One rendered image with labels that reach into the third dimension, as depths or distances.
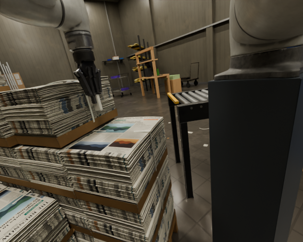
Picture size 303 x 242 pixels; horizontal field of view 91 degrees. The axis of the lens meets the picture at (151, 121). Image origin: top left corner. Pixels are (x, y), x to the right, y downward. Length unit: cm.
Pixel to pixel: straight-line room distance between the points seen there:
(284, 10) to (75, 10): 56
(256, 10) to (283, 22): 3
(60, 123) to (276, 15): 63
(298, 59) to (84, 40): 61
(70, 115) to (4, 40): 1208
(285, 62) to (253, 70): 6
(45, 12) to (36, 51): 1193
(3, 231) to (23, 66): 1182
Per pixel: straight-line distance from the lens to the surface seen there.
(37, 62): 1241
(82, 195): 71
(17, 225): 83
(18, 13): 56
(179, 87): 623
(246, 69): 45
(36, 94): 64
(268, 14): 26
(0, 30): 1280
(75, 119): 68
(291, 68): 42
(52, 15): 59
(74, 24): 64
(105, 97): 82
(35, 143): 77
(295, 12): 25
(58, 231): 91
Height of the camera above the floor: 106
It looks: 19 degrees down
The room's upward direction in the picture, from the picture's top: 9 degrees counter-clockwise
